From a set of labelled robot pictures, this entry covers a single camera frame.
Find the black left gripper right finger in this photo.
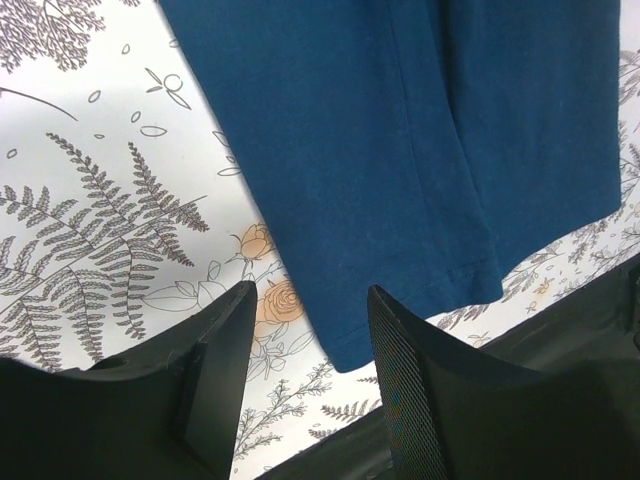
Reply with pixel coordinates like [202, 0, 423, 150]
[367, 260, 639, 479]

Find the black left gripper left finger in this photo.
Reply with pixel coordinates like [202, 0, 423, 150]
[1, 281, 257, 479]

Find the blue Mickey Mouse t-shirt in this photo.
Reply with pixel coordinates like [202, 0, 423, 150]
[162, 1, 621, 372]

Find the floral patterned table mat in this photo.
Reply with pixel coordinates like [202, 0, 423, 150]
[1, 1, 639, 463]

